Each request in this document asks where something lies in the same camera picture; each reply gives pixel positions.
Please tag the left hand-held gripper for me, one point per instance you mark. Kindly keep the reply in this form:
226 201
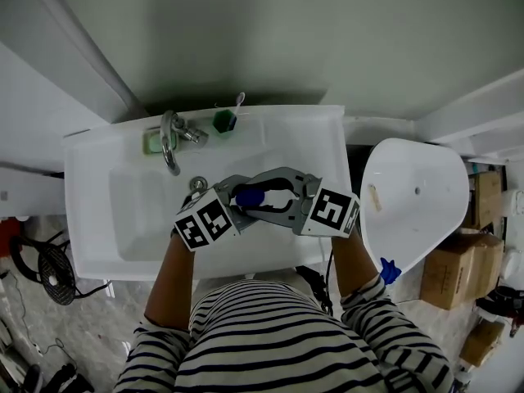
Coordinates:
209 219

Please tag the white sink vanity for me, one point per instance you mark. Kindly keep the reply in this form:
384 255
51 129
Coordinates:
135 219

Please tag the person's right forearm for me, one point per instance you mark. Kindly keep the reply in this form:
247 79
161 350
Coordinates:
352 264

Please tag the large cardboard box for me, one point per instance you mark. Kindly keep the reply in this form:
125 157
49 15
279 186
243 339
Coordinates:
458 272

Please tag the person's left forearm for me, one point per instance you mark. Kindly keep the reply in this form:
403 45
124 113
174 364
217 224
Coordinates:
172 285

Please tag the dark blue round object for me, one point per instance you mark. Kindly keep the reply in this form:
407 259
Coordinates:
249 197

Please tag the black round mesh chair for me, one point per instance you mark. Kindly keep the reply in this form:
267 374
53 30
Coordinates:
55 276

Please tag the flat cardboard box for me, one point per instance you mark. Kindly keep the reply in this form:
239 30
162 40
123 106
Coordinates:
485 342

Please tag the white bathtub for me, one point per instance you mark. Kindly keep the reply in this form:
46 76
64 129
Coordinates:
413 219

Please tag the green soap dish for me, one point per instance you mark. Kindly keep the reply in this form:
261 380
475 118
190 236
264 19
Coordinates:
153 143

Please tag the metal sink drain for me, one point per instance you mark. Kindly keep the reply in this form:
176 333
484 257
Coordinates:
198 183

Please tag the beige strip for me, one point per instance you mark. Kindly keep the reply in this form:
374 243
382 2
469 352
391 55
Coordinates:
374 197

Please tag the blue glove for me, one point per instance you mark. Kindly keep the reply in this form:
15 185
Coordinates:
389 272

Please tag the green cup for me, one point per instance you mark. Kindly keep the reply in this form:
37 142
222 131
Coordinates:
222 122

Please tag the person in striped shirt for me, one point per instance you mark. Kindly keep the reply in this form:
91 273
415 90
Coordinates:
266 342

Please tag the white toothbrush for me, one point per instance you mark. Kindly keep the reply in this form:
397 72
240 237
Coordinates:
238 105

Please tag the upright cardboard box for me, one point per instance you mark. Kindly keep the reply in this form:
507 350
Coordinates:
489 199

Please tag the chrome faucet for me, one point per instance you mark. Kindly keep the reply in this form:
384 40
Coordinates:
168 150

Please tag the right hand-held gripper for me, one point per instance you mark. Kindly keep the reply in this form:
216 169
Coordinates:
327 213

